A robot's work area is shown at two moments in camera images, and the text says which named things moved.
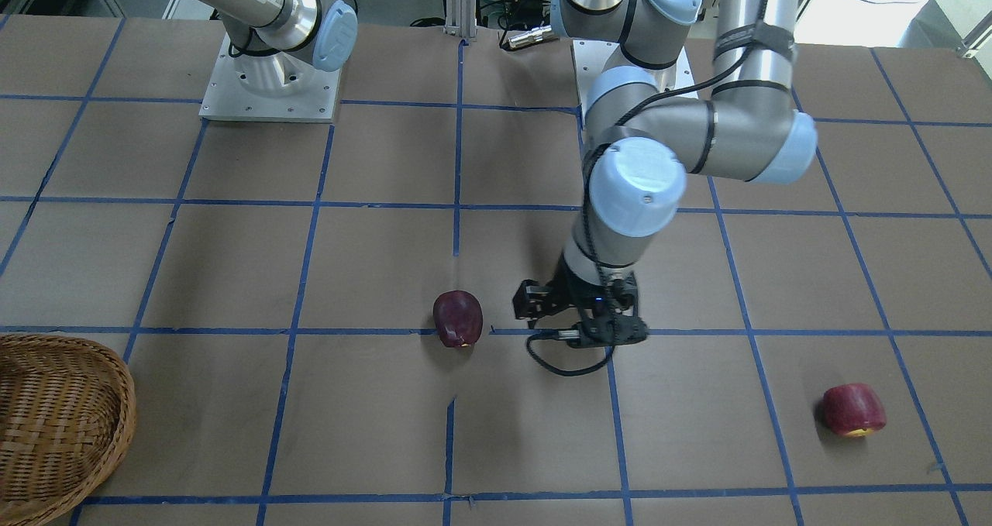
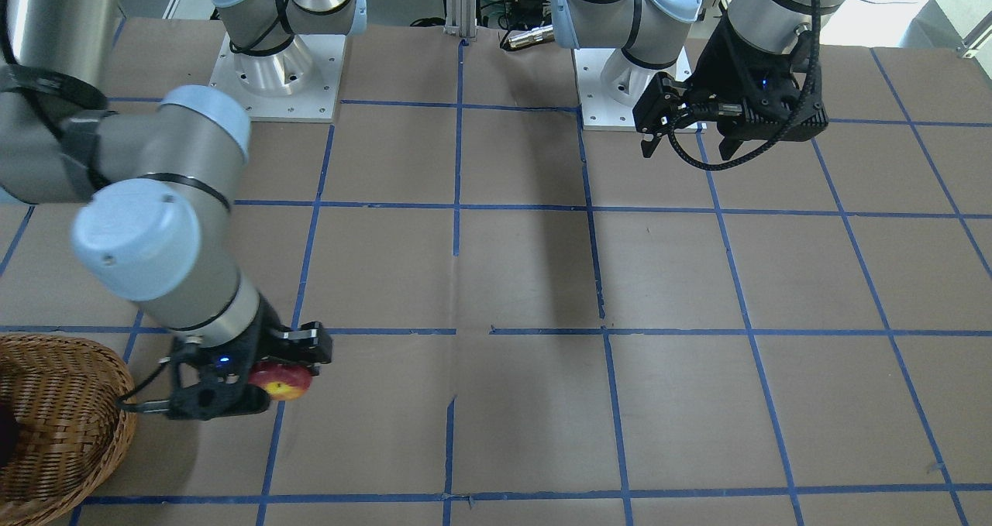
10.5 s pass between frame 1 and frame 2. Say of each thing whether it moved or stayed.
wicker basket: stayed
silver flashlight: stayed
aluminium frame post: stayed
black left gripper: moved
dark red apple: moved
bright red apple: moved
